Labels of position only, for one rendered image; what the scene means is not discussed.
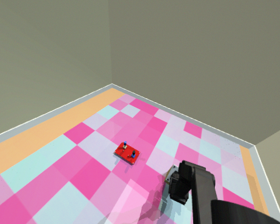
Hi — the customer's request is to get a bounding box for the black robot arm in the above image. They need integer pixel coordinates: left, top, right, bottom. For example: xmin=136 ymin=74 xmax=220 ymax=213
xmin=168 ymin=160 xmax=280 ymax=224

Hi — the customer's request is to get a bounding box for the red circuit board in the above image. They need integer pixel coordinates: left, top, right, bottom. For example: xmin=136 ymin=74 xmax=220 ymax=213
xmin=115 ymin=141 xmax=140 ymax=164

